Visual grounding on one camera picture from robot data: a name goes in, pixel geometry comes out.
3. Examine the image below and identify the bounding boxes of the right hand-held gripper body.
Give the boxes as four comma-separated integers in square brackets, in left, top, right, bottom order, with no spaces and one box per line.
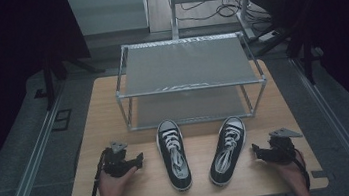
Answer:
[256,125,307,169]

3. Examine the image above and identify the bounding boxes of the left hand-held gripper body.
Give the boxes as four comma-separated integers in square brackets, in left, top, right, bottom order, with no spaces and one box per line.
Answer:
[98,137,140,180]

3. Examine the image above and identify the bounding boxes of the black canvas sneaker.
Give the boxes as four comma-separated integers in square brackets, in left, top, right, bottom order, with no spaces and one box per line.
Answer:
[153,117,195,195]
[201,114,254,189]

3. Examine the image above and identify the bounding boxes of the grey metal shoe rack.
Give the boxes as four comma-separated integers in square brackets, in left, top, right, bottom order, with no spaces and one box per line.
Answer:
[109,27,272,134]

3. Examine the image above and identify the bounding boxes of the person's left hand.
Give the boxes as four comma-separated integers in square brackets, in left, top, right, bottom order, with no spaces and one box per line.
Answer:
[96,165,142,196]

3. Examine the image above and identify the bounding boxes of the person's right hand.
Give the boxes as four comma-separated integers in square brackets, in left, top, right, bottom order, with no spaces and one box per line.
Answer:
[271,148,309,189]

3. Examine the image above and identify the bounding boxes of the grey tape strip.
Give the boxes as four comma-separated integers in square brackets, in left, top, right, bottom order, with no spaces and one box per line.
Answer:
[309,168,329,181]

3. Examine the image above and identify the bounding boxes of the black floor socket plate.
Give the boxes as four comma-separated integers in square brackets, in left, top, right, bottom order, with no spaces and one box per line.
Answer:
[49,108,76,133]

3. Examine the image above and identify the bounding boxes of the black tripod stand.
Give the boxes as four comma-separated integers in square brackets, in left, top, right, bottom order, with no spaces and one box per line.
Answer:
[38,44,111,112]

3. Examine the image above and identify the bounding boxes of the white power strip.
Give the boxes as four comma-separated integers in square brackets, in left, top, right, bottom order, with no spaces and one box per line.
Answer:
[256,29,281,43]

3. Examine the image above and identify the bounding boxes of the dark curtain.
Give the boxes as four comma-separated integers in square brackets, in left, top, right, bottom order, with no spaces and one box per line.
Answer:
[0,0,107,196]
[250,0,349,153]

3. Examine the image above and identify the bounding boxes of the white cabinet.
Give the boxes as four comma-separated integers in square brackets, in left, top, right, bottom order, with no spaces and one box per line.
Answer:
[64,0,152,40]

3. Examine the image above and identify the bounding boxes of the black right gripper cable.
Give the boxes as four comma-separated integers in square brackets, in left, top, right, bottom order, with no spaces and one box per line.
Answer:
[291,146,313,192]

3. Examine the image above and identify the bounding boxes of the metal floor rail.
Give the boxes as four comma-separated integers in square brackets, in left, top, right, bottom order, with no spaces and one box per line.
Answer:
[0,80,80,196]
[288,50,349,196]

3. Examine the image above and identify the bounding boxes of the black floor cables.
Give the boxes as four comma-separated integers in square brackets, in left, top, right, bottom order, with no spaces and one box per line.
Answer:
[173,0,273,35]

